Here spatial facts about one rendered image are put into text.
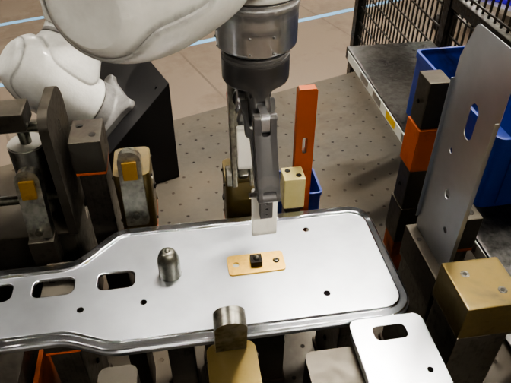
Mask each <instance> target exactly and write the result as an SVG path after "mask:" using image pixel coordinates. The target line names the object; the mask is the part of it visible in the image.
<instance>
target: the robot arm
mask: <svg viewBox="0 0 511 383"><path fill-rule="evenodd" d="M40 3H41V6H42V10H43V16H44V18H45V19H46V20H45V22H44V25H43V27H42V29H41V31H40V32H39V33H38V34H37V35H35V34H32V33H28V34H24V35H21V36H18V37H17V38H15V39H14V40H12V41H11V42H9V43H8V45H7V46H6V47H5V48H4V49H3V51H2V53H1V55H0V80H1V82H2V84H3V85H4V87H5V88H6V90H7V91H8V92H9V93H10V94H11V95H12V96H13V97H14V98H15V99H27V100H28V103H29V105H30V110H31V112H34V113H35V114H37V109H38V106H39V104H40V99H41V96H42V94H43V90H44V88H45V87H51V86H57V87H58V88H59V89H60V91H61V94H62V98H63V100H64V104H65V109H66V112H67V115H68V120H69V124H70V125H71V124H72V121H73V120H82V119H100V118H102V119H103V121H104V125H105V129H106V136H107V137H109V135H110V134H111V133H112V131H113V130H114V129H115V128H116V126H117V125H118V124H119V123H120V122H121V121H122V119H123V118H124V117H125V116H126V115H127V114H128V113H129V112H130V111H131V110H132V109H133V107H134V105H135V102H134V101H133V100H131V99H130V98H128V97H127V96H126V95H125V93H124V92H123V90H122V89H121V87H120V86H119V85H118V84H117V81H116V77H115V76H113V75H112V74H110V75H108V76H107V77H106V78H105V80H104V81H103V80H101V79H100V66H101V63H102V62H109V63H113V64H138V63H143V62H150V61H154V60H157V59H161V58H164V57H167V56H169V55H172V54H174V53H176V52H179V51H181V50H183V49H185V48H186V47H188V46H191V45H192V44H193V43H196V42H197V41H199V40H200V39H202V38H204V37H205V36H207V35H208V34H210V33H211V32H213V31H214V30H215V34H214V37H215V38H216V43H217V44H216V46H217V47H218V48H219V49H220V50H221V73H222V78H223V79H224V81H225V83H226V84H228V85H229V86H230V87H232V88H234V89H236V107H235V111H236V114H238V115H237V119H236V122H237V123H238V126H237V127H236V143H237V167H238V169H252V171H253V179H254V187H255V188H254V189H253V190H252V193H249V198H251V199H252V235H253V236H260V235H267V234H274V233H276V232H277V209H278V201H281V188H280V175H279V162H278V137H277V120H278V116H277V113H276V112H275V108H276V107H275V98H274V97H271V92H272V91H273V90H275V89H276V88H279V87H281V86H282V85H283V84H285V83H286V81H287V79H288V78H289V72H290V50H291V49H292V48H293V47H294V46H295V45H296V42H297V34H298V20H299V5H300V0H40Z"/></svg>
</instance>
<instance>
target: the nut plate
mask: <svg viewBox="0 0 511 383"><path fill-rule="evenodd" d="M255 255H258V257H259V260H258V261H255V260H253V258H254V256H255ZM274 258H278V259H279V262H277V263H275V262H273V260H274ZM234 264H238V265H239V267H233V265H234ZM227 266H228V271H229V275H230V276H232V277H234V276H240V275H247V274H259V273H265V272H272V271H283V270H285V268H286V264H285V262H284V256H283V254H282V252H281V251H272V252H260V253H252V254H245V255H233V256H229V257H227Z"/></svg>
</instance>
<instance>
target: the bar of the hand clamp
mask: <svg viewBox="0 0 511 383"><path fill-rule="evenodd" d="M235 107H236V89H234V88H232V87H230V86H229V85H228V84H227V109H228V124H229V138H230V166H231V172H232V182H233V187H234V188H237V187H238V182H237V165H236V161H237V143H236V127H237V126H238V123H237V122H236V119H237V115H238V114H236V111H235ZM248 170H249V181H250V185H251V186H253V185H254V179H253V171H252V169H248Z"/></svg>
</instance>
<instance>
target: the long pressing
mask: <svg viewBox="0 0 511 383"><path fill-rule="evenodd" d="M304 228H307V229H309V231H308V232H304V231H303V229H304ZM166 247H171V248H173V249H175V250H176V252H177V253H178V256H179V259H180V266H181V271H182V275H181V277H180V278H179V279H178V280H176V281H173V282H165V281H162V280H161V279H160V277H159V271H158V266H157V256H158V254H159V252H160V250H161V249H162V248H166ZM272 251H281V252H282V254H283V256H284V262H285V264H286V268H285V270H283V271H272V272H265V273H259V274H247V275H240V276H234V277H232V276H230V275H229V271H228V266H227V257H229V256H233V255H245V254H252V253H260V252H272ZM122 273H133V274H134V276H135V279H134V283H133V285H132V286H130V287H125V288H118V289H111V290H100V289H99V280H100V278H101V277H102V276H104V275H109V274H122ZM68 279H71V280H73V281H74V282H75V283H74V289H73V290H72V292H70V293H69V294H65V295H59V296H47V297H40V298H36V297H34V296H33V292H34V288H35V286H36V285H37V284H38V283H42V282H49V281H56V280H68ZM2 286H11V287H13V290H12V294H11V297H10V299H8V300H7V301H4V302H0V354H6V353H17V352H24V351H30V350H41V349H47V348H53V347H70V348H74V349H77V350H83V351H87V352H90V353H96V354H99V355H102V356H127V355H133V354H139V353H150V352H156V351H162V350H173V349H179V348H186V347H196V346H203V345H209V344H214V324H213V313H214V311H215V310H217V309H218V308H221V307H224V306H229V305H238V306H241V307H243V308H244V309H245V313H246V323H247V328H248V330H247V340H249V339H255V338H261V337H272V336H278V335H284V334H295V333H301V332H307V331H318V330H325V329H330V328H342V327H347V326H350V324H351V322H352V321H355V320H360V319H366V318H377V317H383V316H390V315H400V314H404V313H406V311H407V309H408V304H409V296H408V293H407V290H406V289H405V286H404V284H403V283H402V280H401V278H400V276H399V274H398V272H397V270H396V268H395V265H394V264H393V262H392V259H391V258H390V255H389V253H388V251H387V249H386V247H385V245H384V243H383V241H382V238H381V236H380V234H379V232H378V230H377V228H376V226H375V224H374V222H373V221H372V219H371V218H370V216H369V215H368V214H367V213H366V212H365V211H364V210H362V209H360V208H358V207H349V206H347V207H331V208H323V209H316V210H302V211H294V212H287V213H279V214H277V232H276V233H274V234H267V235H260V236H253V235H252V216H250V217H235V218H228V219H220V220H206V221H198V222H191V223H177V224H169V225H162V226H147V227H140V228H132V229H124V230H120V231H118V232H116V233H114V234H112V235H111V236H109V237H108V238H106V239H105V240H103V241H102V242H101V243H100V244H99V245H97V246H96V247H94V248H93V249H91V250H90V251H89V252H88V253H87V254H85V255H84V256H82V257H80V258H79V259H77V260H75V261H71V262H69V263H64V264H52V265H45V266H38V267H24V268H17V269H10V270H3V271H0V287H2ZM325 291H329V292H330V296H325V295H324V294H323V293H324V292H325ZM142 300H146V301H147V303H146V304H145V305H141V303H140V302H141V301H142ZM79 308H84V311H83V312H80V313H78V312H77V310H78V309H79Z"/></svg>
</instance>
